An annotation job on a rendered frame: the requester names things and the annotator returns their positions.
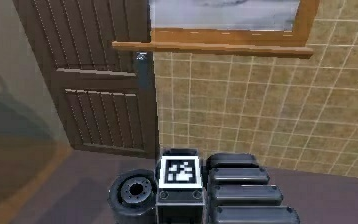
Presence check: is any orange wood framed window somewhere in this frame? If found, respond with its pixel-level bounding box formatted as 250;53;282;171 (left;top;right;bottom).
112;0;321;60

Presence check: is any dark brown slatted room door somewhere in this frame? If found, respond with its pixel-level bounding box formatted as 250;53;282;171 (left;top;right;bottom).
12;0;160;160

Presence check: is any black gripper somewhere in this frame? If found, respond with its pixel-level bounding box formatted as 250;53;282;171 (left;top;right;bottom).
107;168;159;224

